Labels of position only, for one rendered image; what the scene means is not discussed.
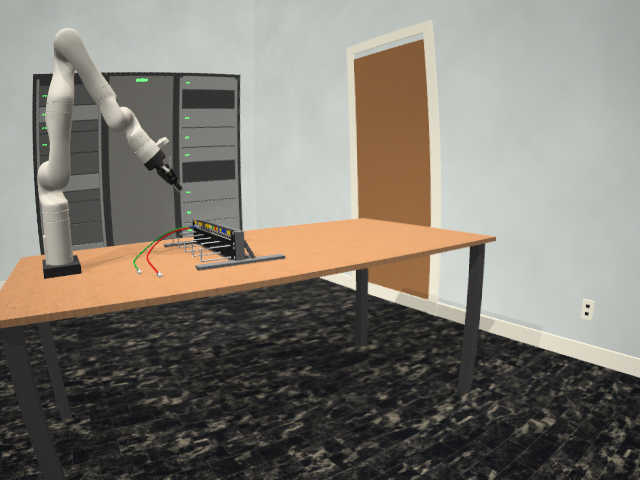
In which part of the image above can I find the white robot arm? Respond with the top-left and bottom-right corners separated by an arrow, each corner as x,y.
37,28 -> 169,265

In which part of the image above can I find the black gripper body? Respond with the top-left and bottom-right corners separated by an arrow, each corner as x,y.
144,149 -> 168,177

